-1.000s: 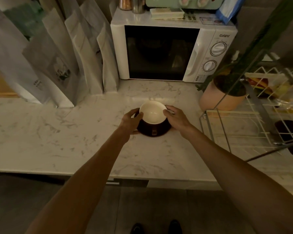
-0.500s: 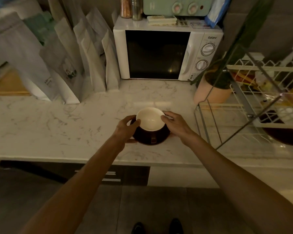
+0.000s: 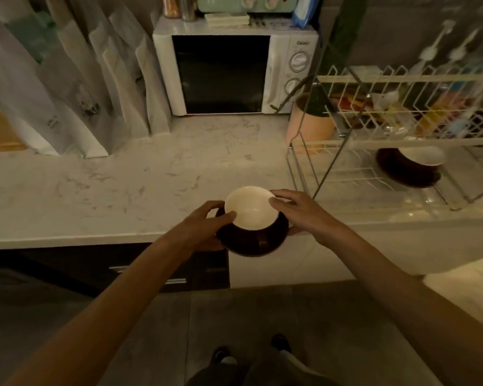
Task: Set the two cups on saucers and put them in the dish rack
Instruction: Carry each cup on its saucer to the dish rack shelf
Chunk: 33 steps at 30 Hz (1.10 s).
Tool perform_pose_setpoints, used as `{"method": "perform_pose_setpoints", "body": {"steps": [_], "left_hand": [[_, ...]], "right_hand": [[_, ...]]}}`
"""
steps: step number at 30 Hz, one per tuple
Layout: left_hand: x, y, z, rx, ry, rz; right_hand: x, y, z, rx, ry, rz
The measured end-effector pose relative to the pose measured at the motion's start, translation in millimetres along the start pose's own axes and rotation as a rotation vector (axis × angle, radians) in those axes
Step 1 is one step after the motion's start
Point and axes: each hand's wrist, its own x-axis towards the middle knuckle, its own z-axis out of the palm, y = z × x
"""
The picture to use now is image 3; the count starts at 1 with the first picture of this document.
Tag white wire dish rack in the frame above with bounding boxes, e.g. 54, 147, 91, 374
285, 63, 483, 211

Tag person's left forearm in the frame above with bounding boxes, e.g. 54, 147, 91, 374
2, 233, 194, 386

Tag blue plastic packet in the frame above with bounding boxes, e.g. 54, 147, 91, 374
291, 0, 322, 29

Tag white microwave oven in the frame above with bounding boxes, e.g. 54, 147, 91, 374
152, 17, 320, 117

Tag person's shoe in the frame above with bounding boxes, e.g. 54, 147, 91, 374
211, 346, 232, 365
270, 333, 292, 353

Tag pink utensil holder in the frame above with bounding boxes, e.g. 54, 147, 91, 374
285, 92, 337, 154

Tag copper coloured jar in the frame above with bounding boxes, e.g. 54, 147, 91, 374
162, 0, 182, 19

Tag brown bowl with white inside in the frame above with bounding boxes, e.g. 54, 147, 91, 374
215, 186, 290, 258
375, 146, 446, 189

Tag silver metal jar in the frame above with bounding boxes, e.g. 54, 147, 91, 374
180, 0, 197, 22

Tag person's right hand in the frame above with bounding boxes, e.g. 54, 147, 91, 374
268, 190, 343, 247

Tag folded pale cloth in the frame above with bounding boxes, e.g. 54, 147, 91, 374
204, 12, 251, 27

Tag dark green utensil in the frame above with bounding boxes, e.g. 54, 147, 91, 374
306, 0, 372, 118

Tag person's right forearm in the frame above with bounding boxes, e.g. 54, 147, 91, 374
324, 224, 483, 386

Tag person's left hand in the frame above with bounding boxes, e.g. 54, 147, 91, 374
171, 200, 237, 254

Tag pile of colourful dishware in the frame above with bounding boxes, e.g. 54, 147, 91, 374
329, 86, 483, 139

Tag person's left shoe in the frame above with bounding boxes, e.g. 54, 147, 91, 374
211, 346, 232, 365

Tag person's right shoe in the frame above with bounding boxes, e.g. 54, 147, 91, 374
270, 333, 292, 353

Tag wooden board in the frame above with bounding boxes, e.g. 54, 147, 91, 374
0, 103, 28, 153

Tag silver drawer handle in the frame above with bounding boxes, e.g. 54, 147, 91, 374
108, 265, 188, 286

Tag mint green toaster oven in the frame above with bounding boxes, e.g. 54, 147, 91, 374
196, 0, 299, 13

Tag dark cabinet drawer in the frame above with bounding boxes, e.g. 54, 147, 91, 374
0, 242, 230, 296

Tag person's grey trousers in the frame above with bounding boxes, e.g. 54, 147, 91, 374
184, 350, 341, 386

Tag row of white paper bags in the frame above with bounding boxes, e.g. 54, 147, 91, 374
0, 0, 172, 159

